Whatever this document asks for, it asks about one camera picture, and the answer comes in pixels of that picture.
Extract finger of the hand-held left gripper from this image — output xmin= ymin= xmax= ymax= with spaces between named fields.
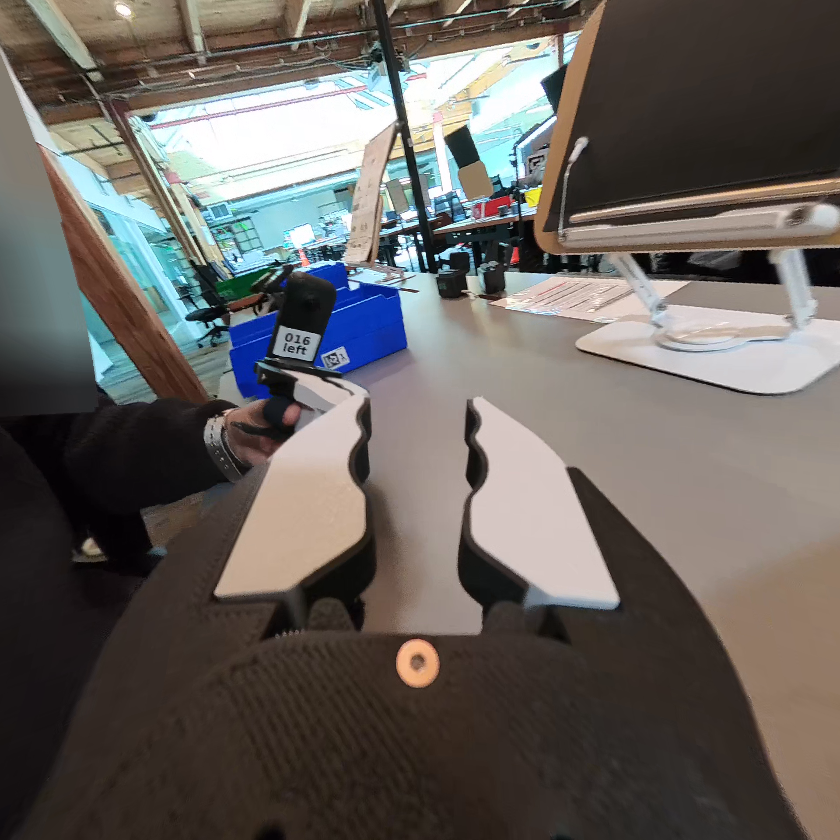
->
xmin=268 ymin=369 xmax=371 ymax=418

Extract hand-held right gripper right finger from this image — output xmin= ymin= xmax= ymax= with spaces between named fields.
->
xmin=458 ymin=397 xmax=622 ymax=613

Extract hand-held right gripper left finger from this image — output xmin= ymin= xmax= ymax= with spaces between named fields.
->
xmin=214 ymin=397 xmax=376 ymax=603

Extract person's left forearm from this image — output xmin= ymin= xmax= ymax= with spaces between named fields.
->
xmin=0 ymin=392 xmax=238 ymax=581

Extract person's left hand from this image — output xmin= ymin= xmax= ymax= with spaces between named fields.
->
xmin=225 ymin=399 xmax=307 ymax=462

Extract plain blue bin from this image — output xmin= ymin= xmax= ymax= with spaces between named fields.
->
xmin=308 ymin=259 xmax=354 ymax=291

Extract blue bin with sticker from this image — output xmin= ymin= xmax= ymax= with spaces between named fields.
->
xmin=229 ymin=281 xmax=409 ymax=400

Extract black office chair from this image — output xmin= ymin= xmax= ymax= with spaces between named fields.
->
xmin=183 ymin=259 xmax=265 ymax=346

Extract metal wristwatch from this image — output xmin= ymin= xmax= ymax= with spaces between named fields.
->
xmin=203 ymin=409 xmax=253 ymax=485

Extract brown cardboard board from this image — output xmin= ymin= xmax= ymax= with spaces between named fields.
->
xmin=343 ymin=121 xmax=400 ymax=269

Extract black metal pole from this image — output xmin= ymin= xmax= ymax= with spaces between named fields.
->
xmin=369 ymin=0 xmax=435 ymax=274

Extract printed paper sheets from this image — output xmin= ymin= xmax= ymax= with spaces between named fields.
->
xmin=494 ymin=275 xmax=691 ymax=324

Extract white stand base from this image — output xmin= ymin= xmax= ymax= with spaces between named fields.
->
xmin=577 ymin=304 xmax=840 ymax=396

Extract thick wooden post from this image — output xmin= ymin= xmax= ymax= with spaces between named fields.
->
xmin=38 ymin=143 xmax=212 ymax=406

